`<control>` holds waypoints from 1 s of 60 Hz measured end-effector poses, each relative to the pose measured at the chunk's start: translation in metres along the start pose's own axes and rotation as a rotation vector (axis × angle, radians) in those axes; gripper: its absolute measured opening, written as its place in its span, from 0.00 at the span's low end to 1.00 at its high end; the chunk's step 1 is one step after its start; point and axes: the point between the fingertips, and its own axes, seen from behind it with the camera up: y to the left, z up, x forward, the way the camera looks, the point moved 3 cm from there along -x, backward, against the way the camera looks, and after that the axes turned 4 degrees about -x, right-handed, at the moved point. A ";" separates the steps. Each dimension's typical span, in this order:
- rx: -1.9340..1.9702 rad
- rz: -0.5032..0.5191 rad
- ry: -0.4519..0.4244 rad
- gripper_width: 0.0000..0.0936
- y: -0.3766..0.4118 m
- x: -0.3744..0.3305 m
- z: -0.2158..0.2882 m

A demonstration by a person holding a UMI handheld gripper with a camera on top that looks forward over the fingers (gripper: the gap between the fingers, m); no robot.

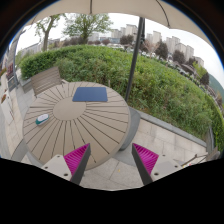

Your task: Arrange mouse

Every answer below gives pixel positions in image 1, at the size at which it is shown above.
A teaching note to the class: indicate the white and teal computer mouse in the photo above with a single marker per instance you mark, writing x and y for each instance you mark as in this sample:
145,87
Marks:
42,119

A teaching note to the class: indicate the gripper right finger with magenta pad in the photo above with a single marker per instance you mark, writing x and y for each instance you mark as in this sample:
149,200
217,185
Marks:
152,166

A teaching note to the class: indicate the black parasol pole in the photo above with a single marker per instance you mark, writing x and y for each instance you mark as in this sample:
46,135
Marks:
140,39

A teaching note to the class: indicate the blue mouse pad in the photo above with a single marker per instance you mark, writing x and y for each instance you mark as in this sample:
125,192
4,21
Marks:
90,94

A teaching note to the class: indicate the round slatted outdoor table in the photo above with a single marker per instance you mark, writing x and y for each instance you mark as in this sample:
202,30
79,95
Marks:
103,125

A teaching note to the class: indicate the slatted wooden chair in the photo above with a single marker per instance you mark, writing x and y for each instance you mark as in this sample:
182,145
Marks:
45,80

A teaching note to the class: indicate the beige parasol canopy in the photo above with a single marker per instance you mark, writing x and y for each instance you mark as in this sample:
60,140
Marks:
155,10

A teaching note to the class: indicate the green hedge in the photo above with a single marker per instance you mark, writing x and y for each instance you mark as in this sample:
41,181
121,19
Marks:
155,89

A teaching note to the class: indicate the grey round parasol base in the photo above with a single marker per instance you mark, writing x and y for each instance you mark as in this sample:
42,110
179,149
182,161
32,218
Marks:
135,120

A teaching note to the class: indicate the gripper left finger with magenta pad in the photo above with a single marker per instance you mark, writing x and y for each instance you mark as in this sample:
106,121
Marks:
70,167

